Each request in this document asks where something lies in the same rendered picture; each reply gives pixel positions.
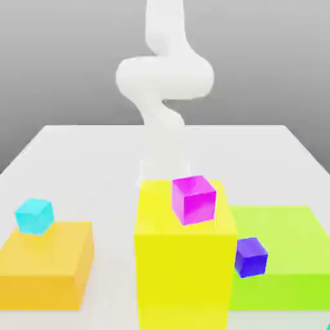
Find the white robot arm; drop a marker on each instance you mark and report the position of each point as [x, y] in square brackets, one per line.
[165, 77]

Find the small magenta cube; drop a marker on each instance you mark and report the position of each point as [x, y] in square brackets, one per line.
[193, 201]

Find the small blue cube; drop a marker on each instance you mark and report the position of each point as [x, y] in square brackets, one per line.
[250, 257]

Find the small cyan cube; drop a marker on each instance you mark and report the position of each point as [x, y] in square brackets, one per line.
[34, 216]

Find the large yellow box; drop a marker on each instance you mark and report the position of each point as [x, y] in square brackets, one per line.
[184, 278]

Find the large lime green box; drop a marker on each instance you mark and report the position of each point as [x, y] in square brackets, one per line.
[283, 247]

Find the large orange box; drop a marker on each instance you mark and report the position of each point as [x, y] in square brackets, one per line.
[43, 265]

